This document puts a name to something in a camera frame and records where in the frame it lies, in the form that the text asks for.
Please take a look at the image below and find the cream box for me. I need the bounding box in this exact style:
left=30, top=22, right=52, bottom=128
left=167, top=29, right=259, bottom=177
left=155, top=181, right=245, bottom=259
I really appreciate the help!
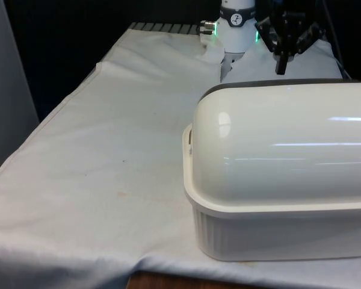
left=182, top=124, right=361, bottom=263

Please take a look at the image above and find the rounded box lid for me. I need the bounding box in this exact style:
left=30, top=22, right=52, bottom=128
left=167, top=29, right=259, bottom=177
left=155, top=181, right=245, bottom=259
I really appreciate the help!
left=193, top=78, right=361, bottom=204

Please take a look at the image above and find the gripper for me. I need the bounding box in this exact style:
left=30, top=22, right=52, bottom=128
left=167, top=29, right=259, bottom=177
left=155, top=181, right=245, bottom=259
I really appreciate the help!
left=255, top=0, right=326, bottom=76

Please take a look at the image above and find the black cable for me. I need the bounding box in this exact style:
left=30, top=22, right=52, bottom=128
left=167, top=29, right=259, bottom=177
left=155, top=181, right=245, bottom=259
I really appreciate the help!
left=322, top=0, right=354, bottom=81

